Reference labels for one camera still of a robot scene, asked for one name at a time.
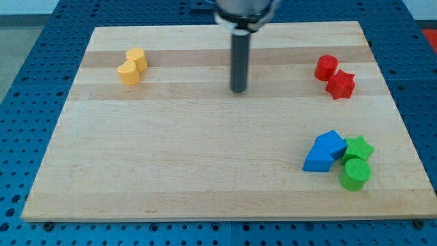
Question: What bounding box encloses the red cylinder block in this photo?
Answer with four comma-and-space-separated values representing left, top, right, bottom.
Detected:
314, 55, 339, 81

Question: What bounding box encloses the red star block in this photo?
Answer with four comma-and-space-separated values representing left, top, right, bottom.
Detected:
325, 70, 355, 100

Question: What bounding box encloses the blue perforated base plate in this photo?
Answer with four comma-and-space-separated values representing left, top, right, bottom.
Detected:
1, 0, 436, 245

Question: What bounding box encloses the blue cube block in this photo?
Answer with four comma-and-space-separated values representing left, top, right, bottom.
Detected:
316, 130, 348, 161

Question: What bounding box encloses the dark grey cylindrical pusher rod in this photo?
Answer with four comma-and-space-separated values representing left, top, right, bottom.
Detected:
230, 30, 251, 94

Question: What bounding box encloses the green star block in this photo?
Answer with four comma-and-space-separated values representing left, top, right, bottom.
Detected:
340, 135, 374, 165

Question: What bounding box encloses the yellow heart block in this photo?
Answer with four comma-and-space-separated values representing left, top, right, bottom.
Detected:
117, 59, 141, 85

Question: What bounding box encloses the blue triangle block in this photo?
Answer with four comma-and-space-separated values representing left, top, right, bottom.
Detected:
302, 141, 334, 172

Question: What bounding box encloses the yellow hexagon block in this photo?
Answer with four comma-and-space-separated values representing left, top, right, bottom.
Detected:
126, 47, 148, 72

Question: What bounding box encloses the green cylinder block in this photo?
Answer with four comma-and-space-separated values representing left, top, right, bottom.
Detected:
339, 159, 372, 191

